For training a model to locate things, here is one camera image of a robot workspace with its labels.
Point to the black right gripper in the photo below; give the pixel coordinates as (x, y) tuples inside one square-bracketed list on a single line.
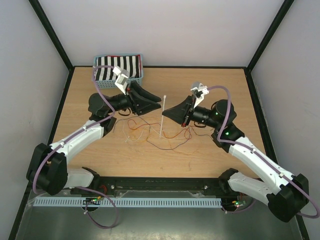
[(180, 113)]

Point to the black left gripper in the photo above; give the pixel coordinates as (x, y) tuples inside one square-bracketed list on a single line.
[(140, 106)]

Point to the clear zip tie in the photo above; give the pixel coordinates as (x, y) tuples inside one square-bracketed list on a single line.
[(162, 117)]

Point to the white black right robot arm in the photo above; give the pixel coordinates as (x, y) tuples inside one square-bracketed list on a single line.
[(281, 191)]

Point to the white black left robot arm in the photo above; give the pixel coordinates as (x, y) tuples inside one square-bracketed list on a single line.
[(48, 171)]

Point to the light blue plastic basket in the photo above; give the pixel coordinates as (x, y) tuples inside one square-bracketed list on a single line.
[(110, 84)]

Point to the black white striped cloth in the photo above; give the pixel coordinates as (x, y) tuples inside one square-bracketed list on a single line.
[(132, 63)]

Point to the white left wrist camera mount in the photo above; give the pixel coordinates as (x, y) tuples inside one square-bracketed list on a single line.
[(121, 80)]

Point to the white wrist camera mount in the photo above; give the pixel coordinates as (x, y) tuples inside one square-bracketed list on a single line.
[(198, 91), (121, 80)]

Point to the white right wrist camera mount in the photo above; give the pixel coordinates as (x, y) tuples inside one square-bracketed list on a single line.
[(198, 91)]

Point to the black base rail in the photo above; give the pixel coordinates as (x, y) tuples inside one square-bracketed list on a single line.
[(206, 186)]

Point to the light blue slotted cable duct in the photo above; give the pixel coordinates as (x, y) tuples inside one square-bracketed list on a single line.
[(128, 202)]

